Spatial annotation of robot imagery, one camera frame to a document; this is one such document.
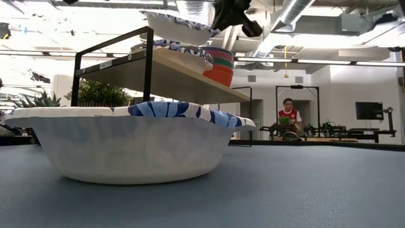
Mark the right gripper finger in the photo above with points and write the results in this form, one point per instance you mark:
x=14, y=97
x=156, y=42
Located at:
x=224, y=23

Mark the green bowl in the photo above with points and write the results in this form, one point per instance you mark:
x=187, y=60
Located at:
x=225, y=62

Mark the blue patterned paper plate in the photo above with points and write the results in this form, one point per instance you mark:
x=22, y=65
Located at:
x=186, y=65
x=177, y=31
x=126, y=149

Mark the wooden rack board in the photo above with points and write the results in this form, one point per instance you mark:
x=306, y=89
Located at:
x=164, y=82

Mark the person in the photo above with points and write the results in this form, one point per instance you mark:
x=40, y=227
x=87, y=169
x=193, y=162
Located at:
x=289, y=112

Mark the small green background plant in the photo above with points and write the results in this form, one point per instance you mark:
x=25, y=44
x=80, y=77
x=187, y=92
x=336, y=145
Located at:
x=284, y=120

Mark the flowering plant in ribbed pot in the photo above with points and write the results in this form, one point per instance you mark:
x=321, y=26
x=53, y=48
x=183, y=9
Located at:
x=98, y=93

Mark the black background robot station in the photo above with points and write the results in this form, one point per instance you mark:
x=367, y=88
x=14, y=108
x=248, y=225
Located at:
x=332, y=131

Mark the small succulent in pot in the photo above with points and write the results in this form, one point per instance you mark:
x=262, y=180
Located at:
x=44, y=102

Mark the silver ribbed ventilation duct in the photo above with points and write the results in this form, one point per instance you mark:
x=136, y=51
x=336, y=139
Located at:
x=194, y=5

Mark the black metal frame stand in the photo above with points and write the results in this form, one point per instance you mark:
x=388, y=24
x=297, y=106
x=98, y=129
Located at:
x=297, y=86

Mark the black table frame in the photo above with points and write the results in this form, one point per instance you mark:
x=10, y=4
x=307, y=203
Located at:
x=316, y=145

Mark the black wall monitor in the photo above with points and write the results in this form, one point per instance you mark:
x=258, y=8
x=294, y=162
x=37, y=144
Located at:
x=368, y=111

